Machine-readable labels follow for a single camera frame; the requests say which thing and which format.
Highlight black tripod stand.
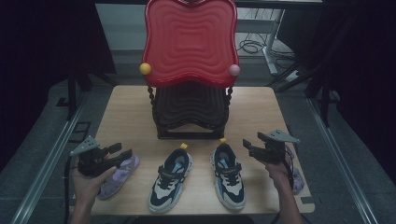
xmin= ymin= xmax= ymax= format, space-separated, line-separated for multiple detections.
xmin=267 ymin=18 xmax=347 ymax=127
xmin=55 ymin=59 xmax=119 ymax=121

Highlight white desk frame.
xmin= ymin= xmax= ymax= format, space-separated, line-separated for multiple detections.
xmin=235 ymin=8 xmax=286 ymax=77

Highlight black floor frame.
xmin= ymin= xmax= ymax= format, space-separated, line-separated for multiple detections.
xmin=68 ymin=120 xmax=92 ymax=144

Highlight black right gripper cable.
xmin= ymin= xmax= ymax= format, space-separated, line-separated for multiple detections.
xmin=281 ymin=153 xmax=296 ymax=189

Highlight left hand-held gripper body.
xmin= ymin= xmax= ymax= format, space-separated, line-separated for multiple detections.
xmin=68 ymin=135 xmax=120 ymax=178

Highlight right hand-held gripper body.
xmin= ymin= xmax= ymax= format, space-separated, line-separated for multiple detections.
xmin=257 ymin=129 xmax=301 ymax=165

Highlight purple sandal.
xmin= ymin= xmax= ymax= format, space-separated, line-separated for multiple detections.
xmin=284 ymin=144 xmax=305 ymax=195
xmin=96 ymin=154 xmax=141 ymax=201

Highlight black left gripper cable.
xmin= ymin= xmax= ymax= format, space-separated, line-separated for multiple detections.
xmin=63 ymin=155 xmax=79 ymax=224

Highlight metal floor rail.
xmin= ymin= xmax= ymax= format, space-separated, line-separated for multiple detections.
xmin=8 ymin=92 xmax=92 ymax=224
xmin=306 ymin=97 xmax=379 ymax=224

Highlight person's left hand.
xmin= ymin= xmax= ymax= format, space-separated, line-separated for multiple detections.
xmin=70 ymin=167 xmax=118 ymax=204

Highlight red and black shoe rack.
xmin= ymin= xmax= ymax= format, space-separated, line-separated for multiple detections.
xmin=138 ymin=0 xmax=241 ymax=140

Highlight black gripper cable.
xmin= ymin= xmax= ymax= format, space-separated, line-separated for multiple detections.
xmin=281 ymin=153 xmax=296 ymax=189
xmin=63 ymin=155 xmax=79 ymax=224

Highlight black cables on floor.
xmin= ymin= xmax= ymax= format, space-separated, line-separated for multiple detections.
xmin=237 ymin=31 xmax=297 ymax=62

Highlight white power strip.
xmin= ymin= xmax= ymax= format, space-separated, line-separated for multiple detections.
xmin=284 ymin=70 xmax=304 ymax=83

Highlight person's right hand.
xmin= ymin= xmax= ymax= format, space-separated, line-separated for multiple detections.
xmin=264 ymin=160 xmax=293 ymax=191

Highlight navy and white sneaker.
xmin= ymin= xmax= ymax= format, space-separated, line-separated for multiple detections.
xmin=148 ymin=143 xmax=194 ymax=214
xmin=209 ymin=137 xmax=247 ymax=212

